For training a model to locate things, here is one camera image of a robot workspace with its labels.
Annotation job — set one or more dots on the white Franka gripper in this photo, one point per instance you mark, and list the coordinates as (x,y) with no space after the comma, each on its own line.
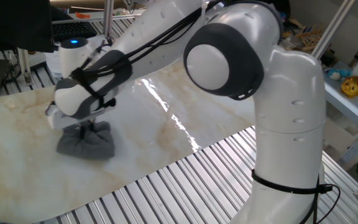
(56,123)

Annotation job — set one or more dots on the grey cloth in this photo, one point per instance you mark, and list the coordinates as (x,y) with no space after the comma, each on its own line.
(87,144)

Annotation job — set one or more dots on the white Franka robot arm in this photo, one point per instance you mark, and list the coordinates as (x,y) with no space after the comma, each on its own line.
(287,124)

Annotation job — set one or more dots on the printed paper stack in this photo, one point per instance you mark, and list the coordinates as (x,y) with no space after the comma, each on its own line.
(51,62)

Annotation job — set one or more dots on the black keyboard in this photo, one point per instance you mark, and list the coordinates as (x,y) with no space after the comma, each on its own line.
(73,29)

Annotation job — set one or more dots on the small orange object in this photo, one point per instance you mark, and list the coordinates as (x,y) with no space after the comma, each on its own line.
(82,15)

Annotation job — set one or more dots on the black monitor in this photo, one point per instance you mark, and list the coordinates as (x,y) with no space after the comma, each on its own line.
(14,25)

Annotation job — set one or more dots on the wooden stick pile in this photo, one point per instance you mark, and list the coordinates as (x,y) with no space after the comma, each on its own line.
(306,35)

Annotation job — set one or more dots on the blue plush toy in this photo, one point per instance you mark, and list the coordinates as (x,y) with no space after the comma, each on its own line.
(337,74)

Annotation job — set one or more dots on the grey metal shelf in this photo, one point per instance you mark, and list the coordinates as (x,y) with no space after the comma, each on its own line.
(350,107)

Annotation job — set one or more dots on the yellow toy figure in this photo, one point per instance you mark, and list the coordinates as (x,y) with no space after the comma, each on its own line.
(353,87)

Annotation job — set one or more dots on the aluminium frame post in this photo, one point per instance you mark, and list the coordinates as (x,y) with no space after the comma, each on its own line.
(25,67)
(108,17)
(334,28)

